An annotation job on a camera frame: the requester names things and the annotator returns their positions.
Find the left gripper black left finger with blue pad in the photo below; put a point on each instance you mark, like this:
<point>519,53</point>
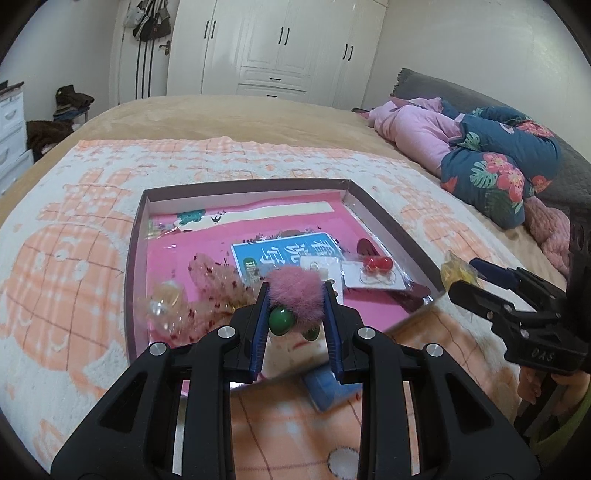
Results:
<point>168,415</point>

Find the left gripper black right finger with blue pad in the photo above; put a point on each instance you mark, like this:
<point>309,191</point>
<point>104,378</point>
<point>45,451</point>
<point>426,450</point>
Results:
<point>461,434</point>

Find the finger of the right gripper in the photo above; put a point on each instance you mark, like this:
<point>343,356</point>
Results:
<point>503,274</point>
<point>486,305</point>

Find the yellow jewelry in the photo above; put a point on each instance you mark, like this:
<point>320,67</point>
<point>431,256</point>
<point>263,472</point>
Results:
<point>455,269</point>

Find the dark red curved hair clip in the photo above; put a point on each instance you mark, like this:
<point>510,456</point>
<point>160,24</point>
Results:
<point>413,297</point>

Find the blue plastic box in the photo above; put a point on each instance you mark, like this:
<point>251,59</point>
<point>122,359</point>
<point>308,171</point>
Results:
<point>325,391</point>

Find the red cherry earrings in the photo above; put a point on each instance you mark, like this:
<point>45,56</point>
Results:
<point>373,273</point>

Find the dotted tulle bow hair clip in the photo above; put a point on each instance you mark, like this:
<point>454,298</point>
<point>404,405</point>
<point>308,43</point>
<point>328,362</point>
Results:
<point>220,292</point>

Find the clear bag with beads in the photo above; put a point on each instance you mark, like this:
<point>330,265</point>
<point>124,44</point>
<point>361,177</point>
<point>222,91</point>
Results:
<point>165,310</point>

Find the cream claw hair clip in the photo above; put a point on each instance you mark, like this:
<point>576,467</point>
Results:
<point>292,353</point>

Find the pink knitted blanket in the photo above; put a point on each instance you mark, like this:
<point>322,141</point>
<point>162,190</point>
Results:
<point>550,228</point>

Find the grey headboard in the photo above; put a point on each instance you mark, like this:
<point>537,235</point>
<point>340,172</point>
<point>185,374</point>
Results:
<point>570,188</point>

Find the floral blue quilt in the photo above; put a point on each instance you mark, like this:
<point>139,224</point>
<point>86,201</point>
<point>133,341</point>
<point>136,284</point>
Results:
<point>502,158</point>

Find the pink folded blanket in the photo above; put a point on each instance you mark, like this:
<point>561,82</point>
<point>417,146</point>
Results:
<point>418,128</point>

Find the brown box with pink lining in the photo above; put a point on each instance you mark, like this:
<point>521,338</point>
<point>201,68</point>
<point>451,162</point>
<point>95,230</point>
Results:
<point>257,225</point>

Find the white and orange plush blanket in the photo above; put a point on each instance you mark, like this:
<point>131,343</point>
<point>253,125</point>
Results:
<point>63,254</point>

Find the tan bed cover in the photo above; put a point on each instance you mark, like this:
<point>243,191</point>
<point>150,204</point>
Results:
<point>243,119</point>

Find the white wardrobe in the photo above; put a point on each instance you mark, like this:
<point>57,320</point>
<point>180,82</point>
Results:
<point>315,52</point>

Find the white drawer cabinet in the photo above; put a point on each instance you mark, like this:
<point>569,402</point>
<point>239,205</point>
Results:
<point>15,157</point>

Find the pile of dark clothes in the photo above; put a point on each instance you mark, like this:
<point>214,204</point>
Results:
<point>42,135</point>

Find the white door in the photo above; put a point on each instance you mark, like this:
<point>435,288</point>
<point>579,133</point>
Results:
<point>138,70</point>

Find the bags hanging on door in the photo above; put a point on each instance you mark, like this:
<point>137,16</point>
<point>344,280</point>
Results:
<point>149,20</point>

